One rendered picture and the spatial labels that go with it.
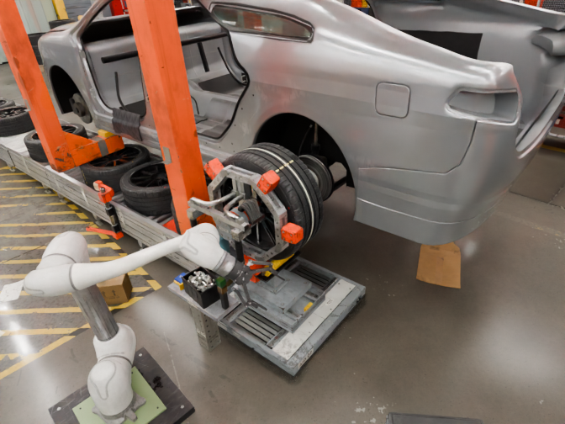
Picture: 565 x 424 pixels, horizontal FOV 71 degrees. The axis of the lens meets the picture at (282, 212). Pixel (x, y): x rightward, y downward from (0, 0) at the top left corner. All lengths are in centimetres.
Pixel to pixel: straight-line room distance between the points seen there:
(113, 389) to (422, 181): 168
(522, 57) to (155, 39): 257
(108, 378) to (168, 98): 135
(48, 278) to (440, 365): 207
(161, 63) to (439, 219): 157
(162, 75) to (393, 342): 202
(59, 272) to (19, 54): 257
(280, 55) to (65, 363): 225
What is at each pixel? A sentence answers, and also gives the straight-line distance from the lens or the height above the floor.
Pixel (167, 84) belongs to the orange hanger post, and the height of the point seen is 154.
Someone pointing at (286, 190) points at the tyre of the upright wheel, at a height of 106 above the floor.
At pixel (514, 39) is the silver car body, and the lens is 354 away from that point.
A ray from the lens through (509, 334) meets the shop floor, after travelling 293.
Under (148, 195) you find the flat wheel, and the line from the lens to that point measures 344.
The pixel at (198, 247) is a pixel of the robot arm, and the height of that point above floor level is 117.
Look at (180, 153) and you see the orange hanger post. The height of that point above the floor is 116.
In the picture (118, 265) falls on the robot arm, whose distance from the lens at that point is 159.
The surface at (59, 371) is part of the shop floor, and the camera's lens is 293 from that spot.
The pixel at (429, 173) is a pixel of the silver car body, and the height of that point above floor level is 115.
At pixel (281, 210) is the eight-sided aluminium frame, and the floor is 97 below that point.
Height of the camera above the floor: 202
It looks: 32 degrees down
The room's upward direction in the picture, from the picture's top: 4 degrees counter-clockwise
